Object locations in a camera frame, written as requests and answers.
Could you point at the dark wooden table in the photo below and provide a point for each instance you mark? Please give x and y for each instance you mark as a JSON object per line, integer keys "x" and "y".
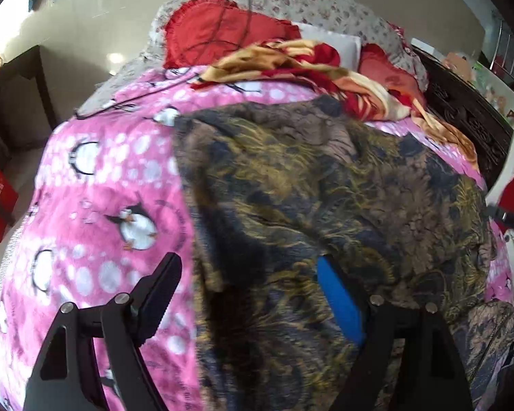
{"x": 21, "y": 94}

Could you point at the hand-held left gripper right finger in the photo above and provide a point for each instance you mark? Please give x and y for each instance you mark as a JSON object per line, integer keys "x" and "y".
{"x": 340, "y": 304}

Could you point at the brown floral patterned garment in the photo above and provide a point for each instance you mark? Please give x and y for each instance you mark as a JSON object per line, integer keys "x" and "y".
{"x": 317, "y": 188}

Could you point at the white pillow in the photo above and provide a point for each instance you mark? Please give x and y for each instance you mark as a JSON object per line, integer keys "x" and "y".
{"x": 334, "y": 40}

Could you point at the red ruffled pillow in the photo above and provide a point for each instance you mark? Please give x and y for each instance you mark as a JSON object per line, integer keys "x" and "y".
{"x": 210, "y": 34}

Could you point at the dark carved wooden headboard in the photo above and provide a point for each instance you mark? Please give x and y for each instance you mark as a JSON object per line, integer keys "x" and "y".
{"x": 462, "y": 111}

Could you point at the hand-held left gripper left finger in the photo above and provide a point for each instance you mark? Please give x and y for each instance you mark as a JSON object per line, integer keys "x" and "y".
{"x": 160, "y": 293}

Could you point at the small red pillow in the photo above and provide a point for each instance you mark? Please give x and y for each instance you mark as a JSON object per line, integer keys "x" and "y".
{"x": 389, "y": 79}

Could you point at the red and gold blanket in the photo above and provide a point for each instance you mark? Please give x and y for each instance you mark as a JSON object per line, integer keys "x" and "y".
{"x": 291, "y": 60}

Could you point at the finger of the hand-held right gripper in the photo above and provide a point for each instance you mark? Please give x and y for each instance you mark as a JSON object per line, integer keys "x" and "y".
{"x": 512, "y": 219}

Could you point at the pink penguin print blanket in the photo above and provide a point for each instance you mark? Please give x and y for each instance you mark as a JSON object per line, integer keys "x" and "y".
{"x": 111, "y": 188}

